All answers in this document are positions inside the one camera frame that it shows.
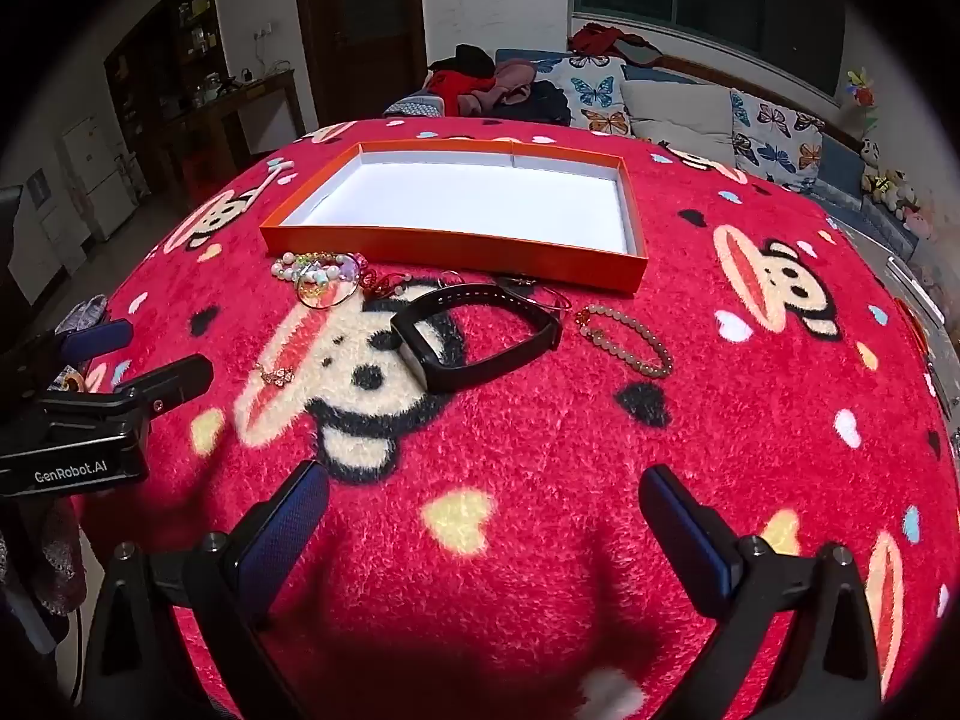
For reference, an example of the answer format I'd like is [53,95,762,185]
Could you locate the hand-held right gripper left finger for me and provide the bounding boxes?
[79,459,331,720]

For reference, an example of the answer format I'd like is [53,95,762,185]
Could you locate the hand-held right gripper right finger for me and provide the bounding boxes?
[637,465,882,720]

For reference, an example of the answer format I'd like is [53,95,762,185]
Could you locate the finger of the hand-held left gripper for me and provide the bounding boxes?
[37,356,215,428]
[15,319,134,374]

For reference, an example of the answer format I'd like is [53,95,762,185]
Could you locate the colorful bead bracelet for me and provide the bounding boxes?
[271,251,368,293]

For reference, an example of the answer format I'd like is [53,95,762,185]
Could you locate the silver hoop earring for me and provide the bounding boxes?
[499,277,575,314]
[296,270,355,311]

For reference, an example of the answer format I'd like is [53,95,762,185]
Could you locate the beige bead bracelet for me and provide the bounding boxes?
[576,304,674,380]

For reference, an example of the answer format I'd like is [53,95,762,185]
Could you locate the red knot charm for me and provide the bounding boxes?
[358,270,410,301]

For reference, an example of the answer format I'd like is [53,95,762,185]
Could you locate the black smart band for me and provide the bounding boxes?
[390,281,563,395]

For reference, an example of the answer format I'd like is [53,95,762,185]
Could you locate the orange shallow box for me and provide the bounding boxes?
[259,139,647,293]

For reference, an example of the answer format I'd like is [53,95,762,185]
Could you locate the patterned cloth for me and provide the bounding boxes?
[0,495,83,616]

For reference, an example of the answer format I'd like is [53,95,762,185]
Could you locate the red monkey printed blanket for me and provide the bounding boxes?
[75,116,960,720]

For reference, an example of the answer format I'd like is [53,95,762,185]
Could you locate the white refrigerator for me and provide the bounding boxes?
[60,116,140,241]

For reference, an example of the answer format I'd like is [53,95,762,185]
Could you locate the dark wooden desk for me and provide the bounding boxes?
[161,69,307,188]

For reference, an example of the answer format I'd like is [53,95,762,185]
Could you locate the dark shelf cabinet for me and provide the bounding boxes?
[105,0,226,128]

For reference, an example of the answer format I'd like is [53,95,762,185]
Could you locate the patterned blue cushion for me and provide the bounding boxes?
[386,94,443,119]

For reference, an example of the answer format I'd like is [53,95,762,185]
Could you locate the blue sofa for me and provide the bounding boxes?
[382,49,960,263]

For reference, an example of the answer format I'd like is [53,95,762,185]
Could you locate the stuffed toys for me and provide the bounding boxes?
[859,139,938,237]

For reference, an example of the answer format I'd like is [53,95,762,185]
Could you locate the butterfly print pillow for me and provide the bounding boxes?
[731,88,826,192]
[559,54,635,137]

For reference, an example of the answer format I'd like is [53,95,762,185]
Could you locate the dark wooden door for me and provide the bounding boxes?
[291,0,428,125]

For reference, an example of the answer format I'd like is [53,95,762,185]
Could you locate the white cushion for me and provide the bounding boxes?
[621,79,740,166]

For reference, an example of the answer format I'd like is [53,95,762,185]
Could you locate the pile of clothes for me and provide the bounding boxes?
[427,45,537,117]

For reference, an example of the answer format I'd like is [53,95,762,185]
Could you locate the black backpack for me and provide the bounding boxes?
[491,81,572,127]

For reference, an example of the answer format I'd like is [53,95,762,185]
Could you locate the red garment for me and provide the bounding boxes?
[568,22,665,65]

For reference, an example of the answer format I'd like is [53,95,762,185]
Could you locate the window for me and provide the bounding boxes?
[570,0,848,95]

